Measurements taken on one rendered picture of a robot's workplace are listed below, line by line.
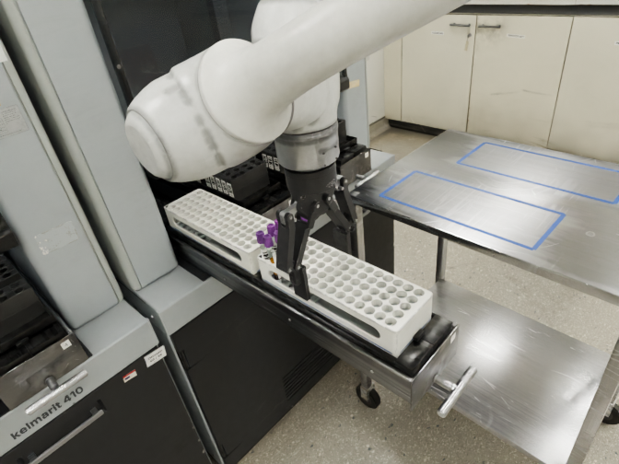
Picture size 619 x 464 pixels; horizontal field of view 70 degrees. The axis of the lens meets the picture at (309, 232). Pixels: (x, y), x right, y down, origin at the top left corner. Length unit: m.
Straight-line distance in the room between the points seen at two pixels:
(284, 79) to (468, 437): 1.34
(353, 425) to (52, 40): 1.30
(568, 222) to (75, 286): 0.94
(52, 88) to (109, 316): 0.44
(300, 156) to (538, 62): 2.43
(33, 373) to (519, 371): 1.14
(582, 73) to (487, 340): 1.81
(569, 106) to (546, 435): 2.04
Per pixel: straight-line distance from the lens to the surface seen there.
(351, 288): 0.70
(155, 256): 1.00
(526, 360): 1.41
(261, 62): 0.39
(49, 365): 0.90
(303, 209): 0.64
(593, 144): 2.97
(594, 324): 1.99
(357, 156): 1.24
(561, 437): 1.29
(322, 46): 0.37
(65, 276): 0.93
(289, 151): 0.59
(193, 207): 0.99
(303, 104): 0.53
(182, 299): 0.97
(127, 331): 0.94
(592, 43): 2.83
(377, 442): 1.53
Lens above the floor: 1.33
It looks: 34 degrees down
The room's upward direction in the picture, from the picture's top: 8 degrees counter-clockwise
